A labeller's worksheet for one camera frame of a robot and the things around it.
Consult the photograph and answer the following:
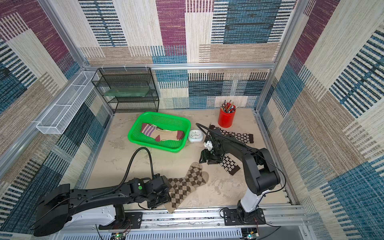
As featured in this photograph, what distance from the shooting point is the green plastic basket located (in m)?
0.93

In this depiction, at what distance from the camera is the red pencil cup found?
1.02 m

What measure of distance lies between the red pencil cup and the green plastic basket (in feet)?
0.79
